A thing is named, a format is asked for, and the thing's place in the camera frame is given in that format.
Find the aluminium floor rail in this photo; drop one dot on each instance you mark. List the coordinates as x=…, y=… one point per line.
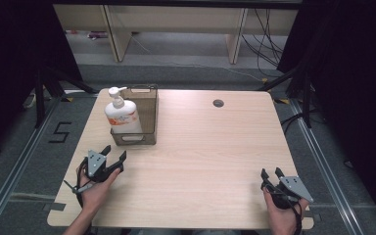
x=326, y=169
x=16, y=163

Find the person's right hand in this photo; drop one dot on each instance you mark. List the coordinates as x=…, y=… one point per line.
x=282, y=218

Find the white pump bottle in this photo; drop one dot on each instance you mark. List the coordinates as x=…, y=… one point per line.
x=122, y=114

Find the yellow black floor tape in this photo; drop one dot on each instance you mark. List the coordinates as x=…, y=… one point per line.
x=283, y=101

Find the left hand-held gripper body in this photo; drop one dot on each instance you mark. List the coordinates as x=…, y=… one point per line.
x=96, y=164

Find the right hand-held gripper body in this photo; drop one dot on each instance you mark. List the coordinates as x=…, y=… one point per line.
x=290, y=189

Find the black curtain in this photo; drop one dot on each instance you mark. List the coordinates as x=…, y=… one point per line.
x=13, y=65
x=355, y=81

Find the pink item on floor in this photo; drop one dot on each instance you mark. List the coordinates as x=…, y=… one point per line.
x=96, y=34

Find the brown transparent plastic basket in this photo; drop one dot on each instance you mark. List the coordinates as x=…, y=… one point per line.
x=148, y=111

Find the black tripod stand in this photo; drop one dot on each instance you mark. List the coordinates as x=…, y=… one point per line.
x=306, y=98
x=40, y=98

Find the person's left hand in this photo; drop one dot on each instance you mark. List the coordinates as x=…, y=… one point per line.
x=94, y=194

